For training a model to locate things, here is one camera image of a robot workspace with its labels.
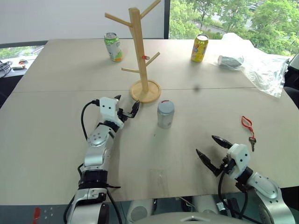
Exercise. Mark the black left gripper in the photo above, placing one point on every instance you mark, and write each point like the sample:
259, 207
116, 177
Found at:
123, 114

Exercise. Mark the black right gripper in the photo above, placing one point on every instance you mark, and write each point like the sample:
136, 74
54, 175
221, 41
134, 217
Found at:
227, 166

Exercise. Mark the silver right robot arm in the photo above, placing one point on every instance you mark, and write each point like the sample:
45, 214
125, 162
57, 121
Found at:
268, 186

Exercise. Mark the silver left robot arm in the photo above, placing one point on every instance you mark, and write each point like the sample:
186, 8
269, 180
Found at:
94, 158

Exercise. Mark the silver grey tin can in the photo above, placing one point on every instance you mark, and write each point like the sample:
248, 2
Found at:
165, 115

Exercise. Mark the red white tag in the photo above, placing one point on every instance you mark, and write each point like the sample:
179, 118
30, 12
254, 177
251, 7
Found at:
146, 57

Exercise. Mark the wooden tree-shaped hanger stand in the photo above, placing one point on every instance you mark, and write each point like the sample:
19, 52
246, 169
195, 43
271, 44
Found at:
136, 46

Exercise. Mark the green drink can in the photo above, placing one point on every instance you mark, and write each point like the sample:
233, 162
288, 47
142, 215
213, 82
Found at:
114, 46

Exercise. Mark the silver robot torso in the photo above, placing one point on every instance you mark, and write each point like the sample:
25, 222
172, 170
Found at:
163, 210

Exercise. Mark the yellow drink can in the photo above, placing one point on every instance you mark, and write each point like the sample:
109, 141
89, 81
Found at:
199, 49

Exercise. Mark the clear crumpled plastic bag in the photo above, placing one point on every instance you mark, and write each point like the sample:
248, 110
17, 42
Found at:
261, 70

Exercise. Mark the black chair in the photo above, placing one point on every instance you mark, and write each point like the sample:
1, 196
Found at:
292, 79

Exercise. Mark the small white red device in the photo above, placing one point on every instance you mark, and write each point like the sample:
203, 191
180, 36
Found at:
22, 61

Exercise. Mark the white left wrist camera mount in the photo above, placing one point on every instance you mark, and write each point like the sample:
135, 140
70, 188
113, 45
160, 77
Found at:
108, 109

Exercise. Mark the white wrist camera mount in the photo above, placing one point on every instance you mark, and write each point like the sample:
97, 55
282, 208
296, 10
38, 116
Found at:
240, 156
108, 109

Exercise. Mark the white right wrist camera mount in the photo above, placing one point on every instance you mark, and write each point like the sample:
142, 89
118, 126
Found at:
240, 156

